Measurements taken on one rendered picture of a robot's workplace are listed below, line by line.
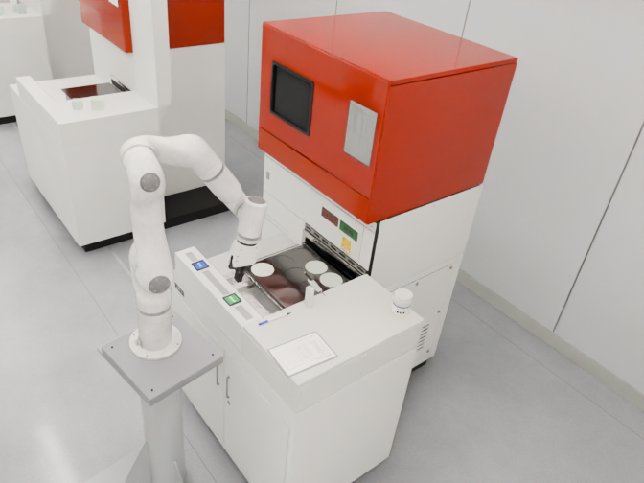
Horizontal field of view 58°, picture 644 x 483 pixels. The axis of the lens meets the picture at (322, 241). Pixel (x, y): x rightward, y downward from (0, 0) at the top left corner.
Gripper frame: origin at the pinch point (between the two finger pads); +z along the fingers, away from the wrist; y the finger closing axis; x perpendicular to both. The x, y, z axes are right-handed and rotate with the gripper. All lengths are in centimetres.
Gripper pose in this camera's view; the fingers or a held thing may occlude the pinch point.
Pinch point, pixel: (239, 275)
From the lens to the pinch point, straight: 216.9
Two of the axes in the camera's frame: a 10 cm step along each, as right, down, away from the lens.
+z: -2.6, 8.6, 4.3
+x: 6.1, 4.9, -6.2
